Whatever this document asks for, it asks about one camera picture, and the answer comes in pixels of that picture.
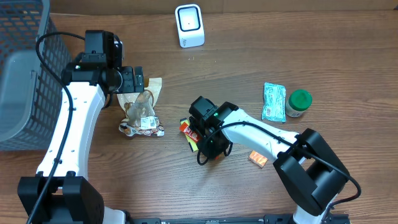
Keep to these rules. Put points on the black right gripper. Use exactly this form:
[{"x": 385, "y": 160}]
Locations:
[{"x": 199, "y": 125}]

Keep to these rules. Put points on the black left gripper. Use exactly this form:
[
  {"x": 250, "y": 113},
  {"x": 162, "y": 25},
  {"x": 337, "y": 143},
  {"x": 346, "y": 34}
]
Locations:
[{"x": 138, "y": 80}]

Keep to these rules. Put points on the yellow black marker pen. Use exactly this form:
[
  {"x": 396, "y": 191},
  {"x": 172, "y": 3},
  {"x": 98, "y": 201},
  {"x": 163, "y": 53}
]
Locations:
[{"x": 191, "y": 142}]

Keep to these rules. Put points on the brown cookie snack bag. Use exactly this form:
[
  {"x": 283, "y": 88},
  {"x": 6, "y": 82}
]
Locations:
[{"x": 139, "y": 110}]

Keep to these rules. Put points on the red snack bar wrapper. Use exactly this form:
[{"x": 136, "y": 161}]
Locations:
[{"x": 188, "y": 132}]

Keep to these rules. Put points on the orange Kleenex tissue pack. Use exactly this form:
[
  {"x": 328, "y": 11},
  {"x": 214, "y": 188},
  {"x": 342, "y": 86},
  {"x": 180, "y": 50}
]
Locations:
[{"x": 258, "y": 159}]

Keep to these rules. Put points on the teal wet wipes pack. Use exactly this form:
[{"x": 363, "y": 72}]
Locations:
[{"x": 274, "y": 102}]

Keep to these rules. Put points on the green lid glass jar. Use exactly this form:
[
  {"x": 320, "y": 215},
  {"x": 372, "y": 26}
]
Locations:
[{"x": 298, "y": 102}]

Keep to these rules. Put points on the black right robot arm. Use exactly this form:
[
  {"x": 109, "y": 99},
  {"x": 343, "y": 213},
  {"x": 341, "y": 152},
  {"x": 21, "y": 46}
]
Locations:
[{"x": 310, "y": 171}]

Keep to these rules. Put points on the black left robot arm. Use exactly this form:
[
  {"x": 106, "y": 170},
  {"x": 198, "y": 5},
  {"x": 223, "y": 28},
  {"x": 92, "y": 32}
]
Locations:
[{"x": 59, "y": 192}]

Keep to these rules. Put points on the white barcode scanner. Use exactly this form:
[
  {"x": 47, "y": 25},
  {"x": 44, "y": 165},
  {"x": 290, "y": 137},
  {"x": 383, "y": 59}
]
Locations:
[{"x": 189, "y": 25}]

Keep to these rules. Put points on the grey plastic mesh basket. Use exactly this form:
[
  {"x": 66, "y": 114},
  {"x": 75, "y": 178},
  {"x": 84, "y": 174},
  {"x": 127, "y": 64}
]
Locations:
[{"x": 30, "y": 97}]

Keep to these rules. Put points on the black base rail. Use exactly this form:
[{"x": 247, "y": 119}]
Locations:
[{"x": 266, "y": 219}]

